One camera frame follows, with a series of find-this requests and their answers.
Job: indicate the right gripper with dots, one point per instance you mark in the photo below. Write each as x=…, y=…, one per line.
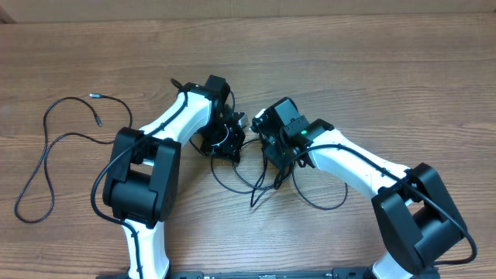
x=271, y=154

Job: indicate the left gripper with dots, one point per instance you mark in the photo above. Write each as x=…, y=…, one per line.
x=231, y=150

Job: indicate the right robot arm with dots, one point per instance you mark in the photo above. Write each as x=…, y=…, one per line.
x=415, y=213

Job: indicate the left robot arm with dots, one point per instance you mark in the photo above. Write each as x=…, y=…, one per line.
x=141, y=179

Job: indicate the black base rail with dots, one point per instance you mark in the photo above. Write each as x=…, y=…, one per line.
x=267, y=275

